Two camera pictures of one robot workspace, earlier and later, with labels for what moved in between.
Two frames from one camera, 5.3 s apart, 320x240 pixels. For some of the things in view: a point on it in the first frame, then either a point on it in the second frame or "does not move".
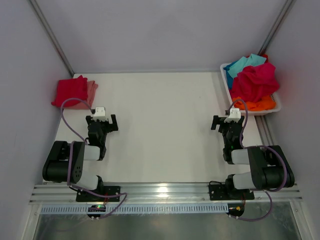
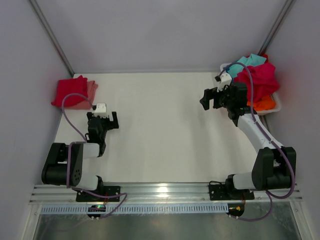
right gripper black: (217, 120) -> (210, 94)
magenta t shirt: (254, 83) does not move
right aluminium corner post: (277, 26) does not move
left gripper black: (111, 127) does not move
